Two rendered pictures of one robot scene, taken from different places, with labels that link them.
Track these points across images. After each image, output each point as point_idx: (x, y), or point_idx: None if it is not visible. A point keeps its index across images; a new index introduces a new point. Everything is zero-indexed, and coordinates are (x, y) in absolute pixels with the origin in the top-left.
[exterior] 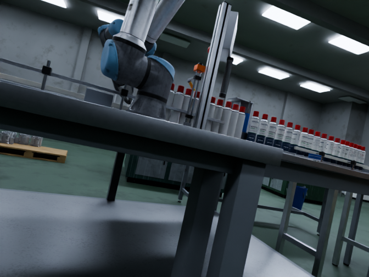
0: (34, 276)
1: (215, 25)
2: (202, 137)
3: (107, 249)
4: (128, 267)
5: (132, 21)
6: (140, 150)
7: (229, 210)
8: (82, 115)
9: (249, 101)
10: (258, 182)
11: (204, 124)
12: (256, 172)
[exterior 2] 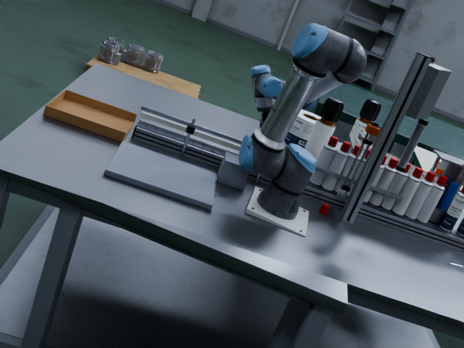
0: (159, 315)
1: (404, 80)
2: (283, 282)
3: (224, 308)
4: (240, 335)
5: (272, 126)
6: (244, 275)
7: (300, 331)
8: (208, 255)
9: (462, 166)
10: (326, 320)
11: (358, 207)
12: (325, 313)
